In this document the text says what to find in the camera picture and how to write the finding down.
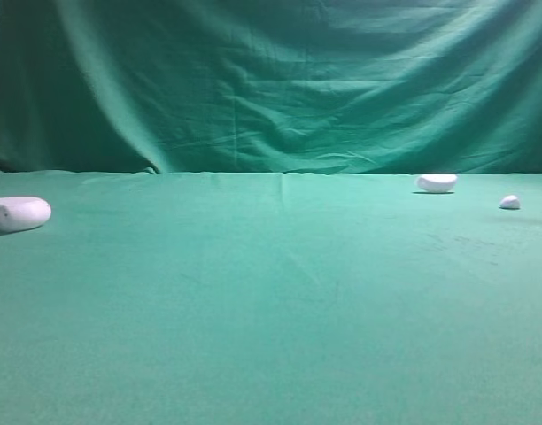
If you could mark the green table cloth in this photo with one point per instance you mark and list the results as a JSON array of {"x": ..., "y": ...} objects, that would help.
[{"x": 272, "y": 299}]

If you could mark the green backdrop curtain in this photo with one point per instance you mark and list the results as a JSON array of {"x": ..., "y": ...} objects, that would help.
[{"x": 329, "y": 87}]

